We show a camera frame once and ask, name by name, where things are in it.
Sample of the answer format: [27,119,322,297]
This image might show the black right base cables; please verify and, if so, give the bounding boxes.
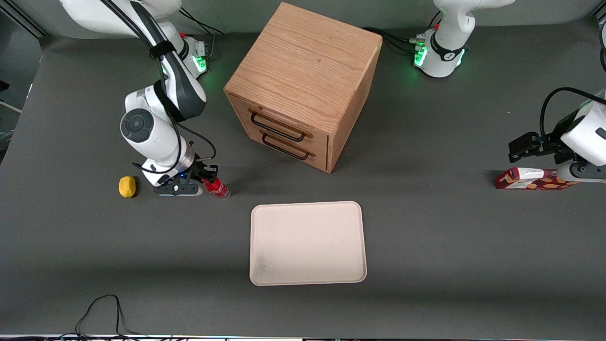
[179,8,224,60]

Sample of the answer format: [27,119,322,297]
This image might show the black looped cable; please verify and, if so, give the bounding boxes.
[75,294,145,338]

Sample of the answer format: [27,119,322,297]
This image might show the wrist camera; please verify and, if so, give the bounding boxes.
[557,162,606,184]
[153,182,204,197]

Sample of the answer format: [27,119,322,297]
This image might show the black metal drawer handle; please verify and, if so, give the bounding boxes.
[261,133,312,161]
[249,110,308,143]

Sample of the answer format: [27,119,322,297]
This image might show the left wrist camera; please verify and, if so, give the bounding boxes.
[557,162,606,184]

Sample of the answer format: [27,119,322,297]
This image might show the beige plastic tray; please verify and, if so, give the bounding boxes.
[250,201,368,287]

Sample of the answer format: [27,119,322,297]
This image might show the wooden drawer cabinet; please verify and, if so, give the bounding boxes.
[223,2,383,174]

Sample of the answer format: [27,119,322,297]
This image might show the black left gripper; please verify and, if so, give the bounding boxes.
[508,111,586,164]

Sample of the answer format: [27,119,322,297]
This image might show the black left base cables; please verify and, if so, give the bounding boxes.
[362,27,426,54]

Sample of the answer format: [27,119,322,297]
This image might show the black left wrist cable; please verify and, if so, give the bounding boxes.
[540,87,606,143]

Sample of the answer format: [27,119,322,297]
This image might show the red coke bottle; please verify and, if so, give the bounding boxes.
[203,178,231,200]

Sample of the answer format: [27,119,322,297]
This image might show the red snack box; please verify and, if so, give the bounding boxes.
[495,167,581,190]

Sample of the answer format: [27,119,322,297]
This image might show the yellow lemon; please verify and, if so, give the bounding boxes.
[118,176,137,198]

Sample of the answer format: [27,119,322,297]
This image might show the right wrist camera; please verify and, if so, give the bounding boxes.
[153,182,204,197]

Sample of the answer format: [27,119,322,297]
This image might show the wooden drawer front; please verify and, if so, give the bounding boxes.
[244,124,329,172]
[231,96,330,153]

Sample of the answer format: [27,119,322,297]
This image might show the black base cables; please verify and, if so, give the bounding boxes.
[179,8,224,60]
[362,27,426,54]

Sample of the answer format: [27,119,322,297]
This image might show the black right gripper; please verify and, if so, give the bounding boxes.
[182,161,219,185]

